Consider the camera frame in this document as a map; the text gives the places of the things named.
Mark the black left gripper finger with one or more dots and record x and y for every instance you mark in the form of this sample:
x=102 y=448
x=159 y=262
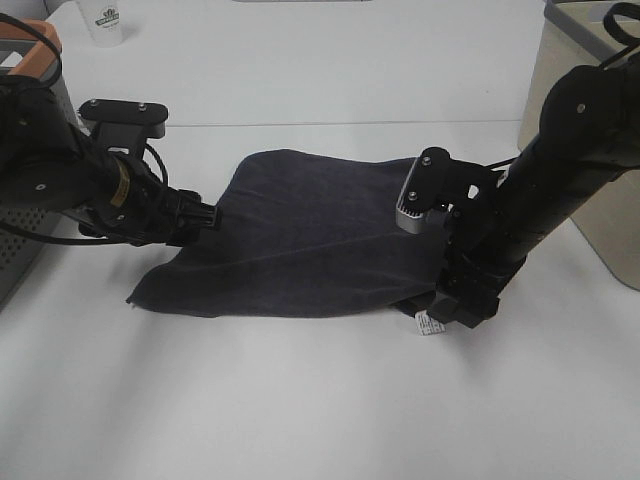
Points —
x=192 y=216

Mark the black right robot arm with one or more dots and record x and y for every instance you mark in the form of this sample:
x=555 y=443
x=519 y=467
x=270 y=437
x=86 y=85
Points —
x=588 y=136

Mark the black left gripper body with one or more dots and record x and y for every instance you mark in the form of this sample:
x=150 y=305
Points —
x=119 y=199

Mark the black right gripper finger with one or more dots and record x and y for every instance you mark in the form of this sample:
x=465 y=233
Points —
x=447 y=310

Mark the dark navy towel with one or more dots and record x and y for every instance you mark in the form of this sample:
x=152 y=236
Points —
x=301 y=236

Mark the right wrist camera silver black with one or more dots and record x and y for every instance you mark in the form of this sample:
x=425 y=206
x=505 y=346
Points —
x=439 y=187

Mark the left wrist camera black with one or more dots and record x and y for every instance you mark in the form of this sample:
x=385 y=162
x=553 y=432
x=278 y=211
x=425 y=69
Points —
x=124 y=124

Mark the white paper cup green logo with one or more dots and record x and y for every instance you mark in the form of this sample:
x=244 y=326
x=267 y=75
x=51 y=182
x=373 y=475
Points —
x=102 y=20

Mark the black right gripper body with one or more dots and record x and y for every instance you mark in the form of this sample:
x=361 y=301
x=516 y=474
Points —
x=482 y=254

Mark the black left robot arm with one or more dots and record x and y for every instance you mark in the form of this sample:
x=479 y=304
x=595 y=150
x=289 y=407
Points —
x=39 y=149

